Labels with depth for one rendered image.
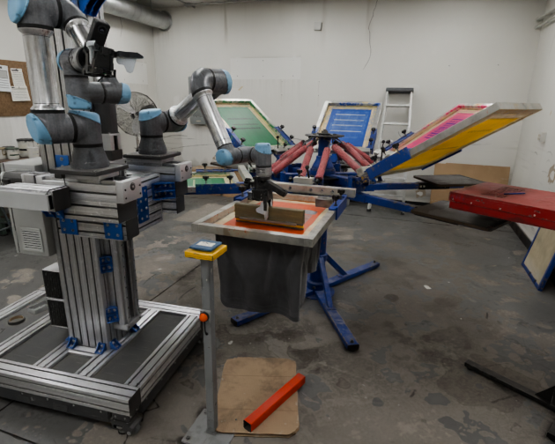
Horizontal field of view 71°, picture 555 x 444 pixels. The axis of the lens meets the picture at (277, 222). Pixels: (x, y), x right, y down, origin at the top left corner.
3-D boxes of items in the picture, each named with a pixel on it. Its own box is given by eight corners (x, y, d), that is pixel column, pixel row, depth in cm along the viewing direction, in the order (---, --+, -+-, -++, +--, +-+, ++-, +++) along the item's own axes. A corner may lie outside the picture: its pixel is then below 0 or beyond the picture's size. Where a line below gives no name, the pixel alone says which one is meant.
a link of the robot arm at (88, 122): (108, 143, 166) (105, 109, 162) (76, 145, 156) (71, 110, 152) (94, 141, 173) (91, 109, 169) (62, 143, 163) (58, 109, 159)
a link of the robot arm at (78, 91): (106, 109, 138) (102, 77, 135) (73, 109, 130) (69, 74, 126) (95, 108, 143) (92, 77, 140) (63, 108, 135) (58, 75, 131)
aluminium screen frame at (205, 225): (312, 247, 165) (313, 239, 164) (191, 231, 183) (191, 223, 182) (344, 204, 237) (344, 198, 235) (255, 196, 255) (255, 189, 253)
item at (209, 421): (223, 455, 177) (217, 260, 149) (181, 441, 184) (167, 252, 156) (242, 420, 197) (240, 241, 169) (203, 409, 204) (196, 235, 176)
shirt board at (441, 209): (517, 228, 224) (520, 215, 222) (487, 244, 199) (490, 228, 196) (338, 188, 320) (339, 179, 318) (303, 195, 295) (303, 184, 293)
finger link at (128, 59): (146, 75, 122) (117, 72, 122) (147, 55, 121) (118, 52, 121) (142, 73, 119) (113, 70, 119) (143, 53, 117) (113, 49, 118)
